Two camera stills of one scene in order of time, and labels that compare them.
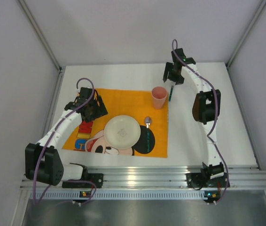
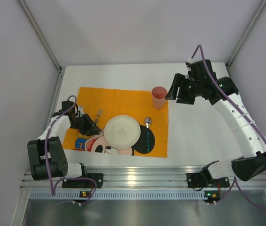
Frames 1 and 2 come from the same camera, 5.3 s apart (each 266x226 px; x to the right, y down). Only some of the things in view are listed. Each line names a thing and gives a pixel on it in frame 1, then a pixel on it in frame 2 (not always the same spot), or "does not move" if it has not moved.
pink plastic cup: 159,94 does not move
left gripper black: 97,110 → 86,124
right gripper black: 173,76 → 183,88
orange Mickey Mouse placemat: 89,136 does not move
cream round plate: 121,132 does not move
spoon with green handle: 148,121 does not move
